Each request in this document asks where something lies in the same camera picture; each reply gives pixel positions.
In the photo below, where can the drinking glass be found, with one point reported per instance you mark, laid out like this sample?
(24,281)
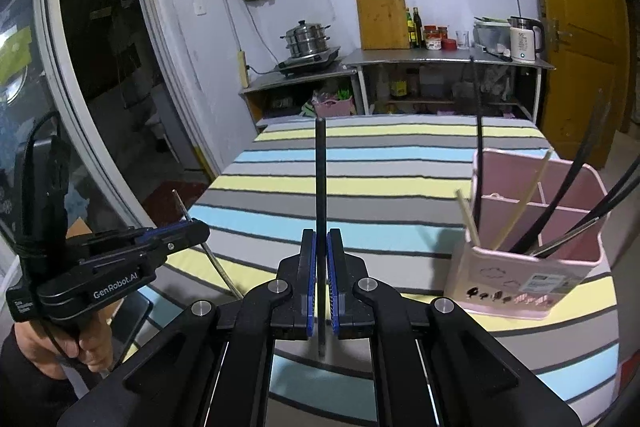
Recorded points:
(462,41)

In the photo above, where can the person's left hand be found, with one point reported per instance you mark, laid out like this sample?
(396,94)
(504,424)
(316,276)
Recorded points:
(95,347)

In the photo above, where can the red lidded jar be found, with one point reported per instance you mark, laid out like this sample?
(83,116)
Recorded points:
(431,39)
(443,32)

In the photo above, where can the glass sliding door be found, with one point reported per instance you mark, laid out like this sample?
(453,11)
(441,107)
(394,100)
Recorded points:
(100,57)

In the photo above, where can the white wall switch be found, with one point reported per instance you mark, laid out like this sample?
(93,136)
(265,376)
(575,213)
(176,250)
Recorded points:
(200,8)

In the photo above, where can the pink basket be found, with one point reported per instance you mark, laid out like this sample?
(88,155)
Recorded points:
(332,108)

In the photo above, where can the pink utensil holder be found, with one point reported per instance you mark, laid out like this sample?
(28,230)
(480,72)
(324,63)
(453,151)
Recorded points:
(525,277)

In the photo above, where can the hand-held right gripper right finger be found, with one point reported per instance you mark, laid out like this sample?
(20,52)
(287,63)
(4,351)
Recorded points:
(334,287)

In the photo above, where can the metal chopstick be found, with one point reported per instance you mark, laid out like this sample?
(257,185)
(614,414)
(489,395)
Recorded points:
(570,243)
(220,264)
(565,238)

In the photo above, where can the black induction cooker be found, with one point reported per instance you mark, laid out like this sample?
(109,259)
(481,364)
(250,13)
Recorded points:
(307,63)

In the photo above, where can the small metal kitchen table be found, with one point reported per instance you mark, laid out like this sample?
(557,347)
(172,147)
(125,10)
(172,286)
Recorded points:
(295,82)

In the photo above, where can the green oil bottle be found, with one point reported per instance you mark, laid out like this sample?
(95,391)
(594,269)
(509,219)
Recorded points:
(409,32)

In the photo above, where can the wooden cutting board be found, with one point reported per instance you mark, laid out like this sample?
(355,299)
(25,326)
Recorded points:
(382,17)

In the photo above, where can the dark sauce bottle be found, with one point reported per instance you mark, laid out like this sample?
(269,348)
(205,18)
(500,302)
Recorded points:
(417,32)

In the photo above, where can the steel steamer pot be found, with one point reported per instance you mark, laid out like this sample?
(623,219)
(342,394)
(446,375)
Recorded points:
(307,39)

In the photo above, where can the large metal kitchen table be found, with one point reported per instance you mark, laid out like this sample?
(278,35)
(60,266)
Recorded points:
(440,57)

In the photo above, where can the beige power strip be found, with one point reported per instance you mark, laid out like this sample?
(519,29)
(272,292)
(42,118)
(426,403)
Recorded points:
(243,69)

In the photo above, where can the white electric kettle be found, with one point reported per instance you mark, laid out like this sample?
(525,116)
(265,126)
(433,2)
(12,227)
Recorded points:
(525,42)

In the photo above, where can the grey dish rack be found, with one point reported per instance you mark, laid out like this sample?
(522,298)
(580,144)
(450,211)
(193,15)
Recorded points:
(490,34)

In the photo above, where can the yellow wooden door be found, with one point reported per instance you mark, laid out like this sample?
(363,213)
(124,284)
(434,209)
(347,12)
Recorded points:
(580,32)

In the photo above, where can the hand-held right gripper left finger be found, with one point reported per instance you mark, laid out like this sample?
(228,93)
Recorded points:
(310,287)

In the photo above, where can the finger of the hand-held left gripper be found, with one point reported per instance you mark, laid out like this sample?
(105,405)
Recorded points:
(185,234)
(110,239)

